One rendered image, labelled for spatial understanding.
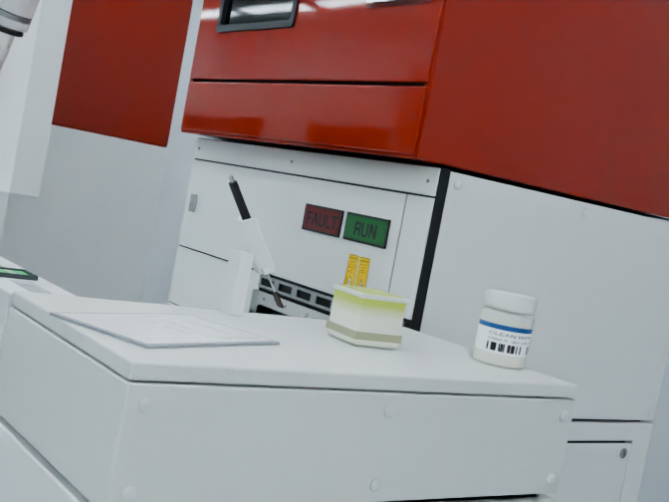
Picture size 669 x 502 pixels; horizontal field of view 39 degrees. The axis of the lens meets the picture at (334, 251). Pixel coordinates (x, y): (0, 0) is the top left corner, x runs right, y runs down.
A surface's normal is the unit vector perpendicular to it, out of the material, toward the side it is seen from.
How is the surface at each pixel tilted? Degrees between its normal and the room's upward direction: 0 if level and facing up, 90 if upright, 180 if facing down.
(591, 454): 90
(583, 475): 90
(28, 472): 90
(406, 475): 90
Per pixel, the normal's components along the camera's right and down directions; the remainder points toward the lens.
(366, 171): -0.80, -0.12
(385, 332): 0.51, 0.14
